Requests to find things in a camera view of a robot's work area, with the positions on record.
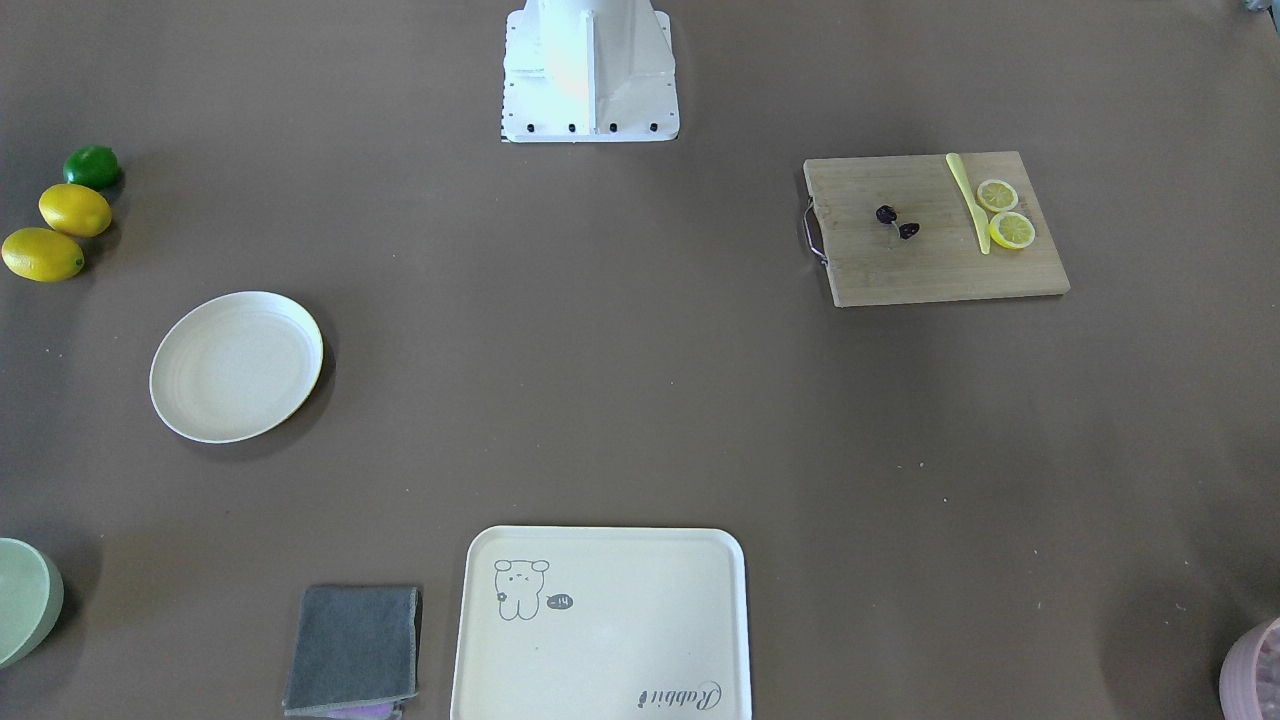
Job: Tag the yellow lemon near lime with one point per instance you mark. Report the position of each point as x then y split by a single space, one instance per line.
75 210

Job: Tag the yellow plastic knife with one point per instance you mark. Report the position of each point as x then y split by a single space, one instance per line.
979 216

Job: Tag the lemon slice upper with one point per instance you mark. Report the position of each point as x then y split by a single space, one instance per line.
997 196

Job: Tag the grey folded cloth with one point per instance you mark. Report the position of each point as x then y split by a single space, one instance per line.
355 654

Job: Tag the round cream plate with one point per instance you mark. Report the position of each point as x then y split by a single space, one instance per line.
236 367

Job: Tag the wooden cutting board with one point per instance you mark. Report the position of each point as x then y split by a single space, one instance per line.
868 265

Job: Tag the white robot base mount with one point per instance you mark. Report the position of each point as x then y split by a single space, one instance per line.
589 72

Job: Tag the green lime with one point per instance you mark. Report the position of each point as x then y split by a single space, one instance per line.
93 166

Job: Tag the lemon slice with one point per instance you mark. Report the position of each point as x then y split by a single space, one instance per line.
997 196
1012 230

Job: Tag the cream rabbit tray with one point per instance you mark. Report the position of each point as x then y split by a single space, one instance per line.
603 623

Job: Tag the pink bowl with ice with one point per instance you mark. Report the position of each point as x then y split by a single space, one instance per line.
1249 676

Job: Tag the dark red cherry pair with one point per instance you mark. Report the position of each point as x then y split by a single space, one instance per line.
887 215

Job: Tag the yellow lemon far from lime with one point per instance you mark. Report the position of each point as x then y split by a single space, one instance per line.
42 255

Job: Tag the pale green bowl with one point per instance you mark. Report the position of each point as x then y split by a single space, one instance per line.
32 593

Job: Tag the lemon slice lower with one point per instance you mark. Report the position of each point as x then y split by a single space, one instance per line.
1012 230

